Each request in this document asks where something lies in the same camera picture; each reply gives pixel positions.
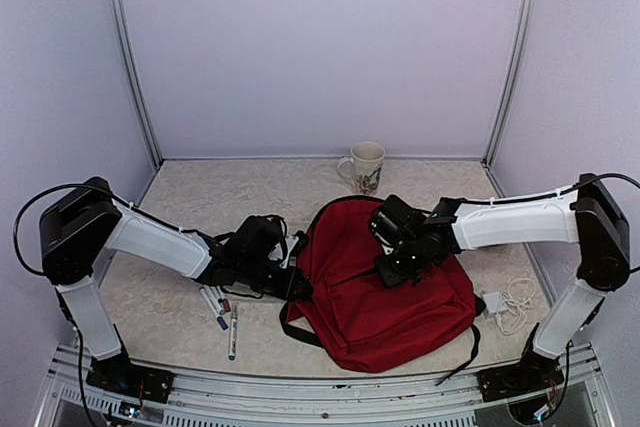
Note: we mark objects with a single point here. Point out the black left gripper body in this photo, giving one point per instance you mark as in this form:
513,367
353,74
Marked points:
272,285

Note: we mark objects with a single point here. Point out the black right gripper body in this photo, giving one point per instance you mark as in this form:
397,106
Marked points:
410,263

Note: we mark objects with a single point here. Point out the red student backpack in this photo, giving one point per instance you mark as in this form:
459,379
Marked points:
362,325

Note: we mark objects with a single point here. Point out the white marker blue cap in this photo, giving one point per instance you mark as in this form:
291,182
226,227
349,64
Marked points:
213,307

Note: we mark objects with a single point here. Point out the grey silver marker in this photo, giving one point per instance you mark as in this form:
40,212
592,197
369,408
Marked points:
233,331

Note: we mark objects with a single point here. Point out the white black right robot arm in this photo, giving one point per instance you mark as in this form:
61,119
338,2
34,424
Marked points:
584,214

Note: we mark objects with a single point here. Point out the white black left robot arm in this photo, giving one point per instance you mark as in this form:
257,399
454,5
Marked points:
90,221

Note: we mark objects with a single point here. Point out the white patterned ceramic mug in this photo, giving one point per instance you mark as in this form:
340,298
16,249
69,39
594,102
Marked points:
362,168

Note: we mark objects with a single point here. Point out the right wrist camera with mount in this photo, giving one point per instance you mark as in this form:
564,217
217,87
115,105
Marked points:
384,231

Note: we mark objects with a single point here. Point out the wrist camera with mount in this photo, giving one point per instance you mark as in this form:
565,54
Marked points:
384,231
295,244

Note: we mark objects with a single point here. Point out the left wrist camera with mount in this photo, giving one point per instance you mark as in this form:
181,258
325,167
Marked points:
295,244

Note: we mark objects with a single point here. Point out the white charger with cable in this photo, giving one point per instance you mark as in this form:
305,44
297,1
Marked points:
509,307

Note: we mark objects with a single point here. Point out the right aluminium corner post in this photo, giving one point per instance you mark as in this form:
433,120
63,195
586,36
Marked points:
516,57

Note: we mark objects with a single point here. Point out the aluminium corner post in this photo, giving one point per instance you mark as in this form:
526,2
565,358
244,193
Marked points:
516,57
134,84

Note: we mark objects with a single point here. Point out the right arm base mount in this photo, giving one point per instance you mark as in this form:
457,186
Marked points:
531,373

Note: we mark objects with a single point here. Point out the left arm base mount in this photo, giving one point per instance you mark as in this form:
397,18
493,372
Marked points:
119,375

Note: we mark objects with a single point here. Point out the aluminium front rail frame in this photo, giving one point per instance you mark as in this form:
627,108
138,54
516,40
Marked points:
209,398

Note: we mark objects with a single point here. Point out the left aluminium corner post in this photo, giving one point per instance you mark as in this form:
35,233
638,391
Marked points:
134,84

